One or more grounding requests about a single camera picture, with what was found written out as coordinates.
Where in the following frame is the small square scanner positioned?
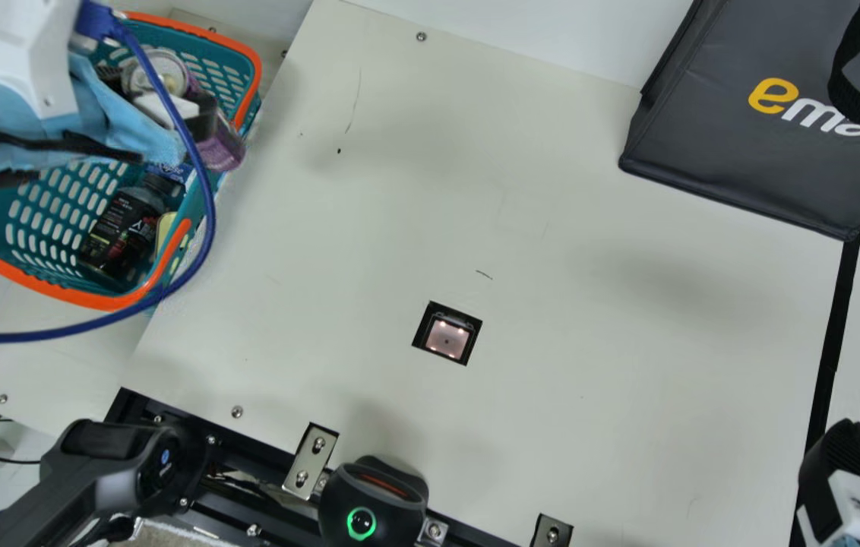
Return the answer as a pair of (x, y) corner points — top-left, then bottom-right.
(411, 301), (484, 367)

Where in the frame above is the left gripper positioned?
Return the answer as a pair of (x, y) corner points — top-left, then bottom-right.
(0, 53), (227, 179)

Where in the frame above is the purple can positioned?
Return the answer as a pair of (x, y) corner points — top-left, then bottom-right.
(120, 47), (247, 174)

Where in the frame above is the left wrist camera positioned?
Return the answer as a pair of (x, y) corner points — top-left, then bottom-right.
(0, 0), (85, 119)

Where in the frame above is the blue cable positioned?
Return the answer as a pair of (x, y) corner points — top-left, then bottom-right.
(0, 0), (218, 352)

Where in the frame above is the dark coffee bottle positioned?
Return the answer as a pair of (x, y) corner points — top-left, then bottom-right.
(79, 173), (186, 286)

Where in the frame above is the black strip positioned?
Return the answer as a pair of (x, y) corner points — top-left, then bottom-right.
(789, 236), (860, 547)

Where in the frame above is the teal shopping basket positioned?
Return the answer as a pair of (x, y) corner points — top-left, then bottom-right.
(0, 9), (264, 312)

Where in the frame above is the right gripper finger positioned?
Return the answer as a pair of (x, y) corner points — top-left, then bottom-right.
(796, 418), (860, 547)

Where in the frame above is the black device with green light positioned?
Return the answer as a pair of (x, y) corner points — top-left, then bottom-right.
(318, 456), (429, 547)

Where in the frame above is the dark grey bag with straps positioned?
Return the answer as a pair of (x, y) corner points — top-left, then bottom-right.
(618, 0), (860, 242)

